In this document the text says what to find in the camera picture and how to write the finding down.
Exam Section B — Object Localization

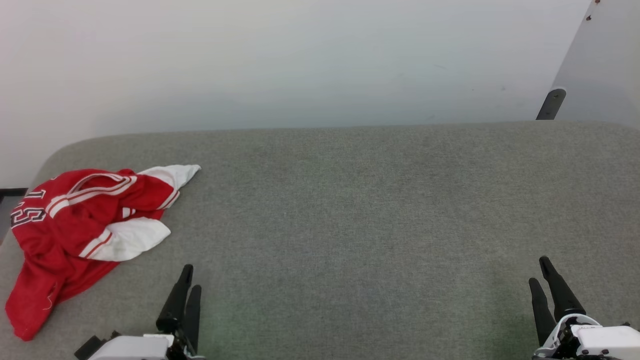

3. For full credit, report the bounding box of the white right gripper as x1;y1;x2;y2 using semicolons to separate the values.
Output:
528;255;640;360

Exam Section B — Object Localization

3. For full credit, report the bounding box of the red white Bulls jersey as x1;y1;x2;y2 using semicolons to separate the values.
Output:
5;164;202;342

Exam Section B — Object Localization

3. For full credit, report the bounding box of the dark grey slanted bar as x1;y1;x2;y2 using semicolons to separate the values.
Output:
536;88;567;121

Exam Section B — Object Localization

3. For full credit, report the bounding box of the grey fabric sofa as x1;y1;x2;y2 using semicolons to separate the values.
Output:
0;120;640;360

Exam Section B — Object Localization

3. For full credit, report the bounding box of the white panel with screws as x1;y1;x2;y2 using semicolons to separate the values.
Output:
550;0;640;129

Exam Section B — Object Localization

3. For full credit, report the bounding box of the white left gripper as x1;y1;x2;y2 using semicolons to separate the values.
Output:
86;264;207;360

